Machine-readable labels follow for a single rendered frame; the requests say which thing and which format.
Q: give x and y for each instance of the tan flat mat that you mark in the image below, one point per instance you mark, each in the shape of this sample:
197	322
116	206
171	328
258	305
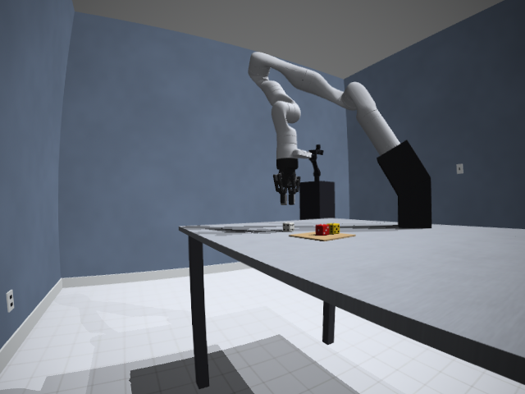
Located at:
315	237

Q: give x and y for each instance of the red die with white pips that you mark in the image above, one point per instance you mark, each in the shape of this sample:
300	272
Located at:
322	230

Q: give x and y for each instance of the white die with black pips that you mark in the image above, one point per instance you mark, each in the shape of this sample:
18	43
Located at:
288	226

